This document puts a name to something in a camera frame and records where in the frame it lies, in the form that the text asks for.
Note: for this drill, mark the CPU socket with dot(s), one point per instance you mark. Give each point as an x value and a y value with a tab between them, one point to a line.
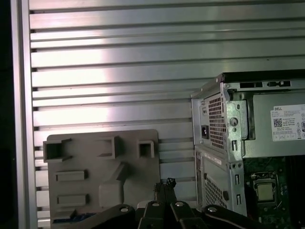
262	180

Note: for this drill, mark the silver CPU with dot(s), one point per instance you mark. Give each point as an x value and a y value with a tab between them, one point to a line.
267	193

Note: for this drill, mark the grey plastic parts rack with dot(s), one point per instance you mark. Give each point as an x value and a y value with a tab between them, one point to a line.
100	171

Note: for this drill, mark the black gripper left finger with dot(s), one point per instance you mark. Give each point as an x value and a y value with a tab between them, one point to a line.
152	214

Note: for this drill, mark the green motherboard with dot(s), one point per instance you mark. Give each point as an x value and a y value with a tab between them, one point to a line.
290	190

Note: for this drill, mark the black silver PC case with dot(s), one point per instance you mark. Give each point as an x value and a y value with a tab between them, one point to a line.
236	119

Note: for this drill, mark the grey power supply unit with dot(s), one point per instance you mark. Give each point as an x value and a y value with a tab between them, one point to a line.
286	102

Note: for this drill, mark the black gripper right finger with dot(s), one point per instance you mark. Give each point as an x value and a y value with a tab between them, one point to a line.
181	214

